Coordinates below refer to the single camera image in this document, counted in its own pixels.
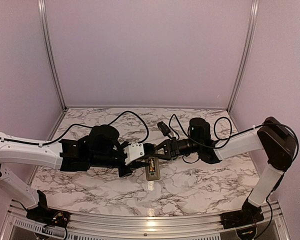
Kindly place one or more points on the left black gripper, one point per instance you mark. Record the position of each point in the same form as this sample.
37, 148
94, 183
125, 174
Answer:
134, 165

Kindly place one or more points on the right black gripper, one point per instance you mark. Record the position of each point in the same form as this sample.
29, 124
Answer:
171, 149

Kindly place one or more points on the grey remote control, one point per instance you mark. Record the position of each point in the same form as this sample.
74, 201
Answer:
157, 175

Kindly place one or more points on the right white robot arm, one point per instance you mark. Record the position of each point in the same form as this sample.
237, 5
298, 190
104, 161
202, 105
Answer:
279, 142

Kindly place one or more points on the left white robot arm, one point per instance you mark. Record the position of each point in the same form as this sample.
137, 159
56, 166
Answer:
100, 148

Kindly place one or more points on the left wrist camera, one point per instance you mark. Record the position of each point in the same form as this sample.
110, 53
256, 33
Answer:
135, 151

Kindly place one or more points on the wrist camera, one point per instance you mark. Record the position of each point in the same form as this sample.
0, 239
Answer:
135, 151
165, 130

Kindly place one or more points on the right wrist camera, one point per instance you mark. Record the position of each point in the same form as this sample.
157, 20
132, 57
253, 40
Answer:
165, 130

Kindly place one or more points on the front aluminium rail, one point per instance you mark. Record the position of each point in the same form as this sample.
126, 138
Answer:
269, 225

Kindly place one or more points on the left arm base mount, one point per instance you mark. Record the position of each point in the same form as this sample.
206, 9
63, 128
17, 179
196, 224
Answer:
46, 215

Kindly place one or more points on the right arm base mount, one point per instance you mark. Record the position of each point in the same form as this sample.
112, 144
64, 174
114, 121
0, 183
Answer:
239, 218

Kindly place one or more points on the right aluminium frame post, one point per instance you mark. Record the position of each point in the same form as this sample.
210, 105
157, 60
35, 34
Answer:
248, 42

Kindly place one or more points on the aluminium frame post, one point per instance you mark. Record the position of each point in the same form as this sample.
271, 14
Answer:
49, 51
248, 42

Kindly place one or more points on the left aluminium frame post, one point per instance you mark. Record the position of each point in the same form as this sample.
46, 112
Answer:
49, 51

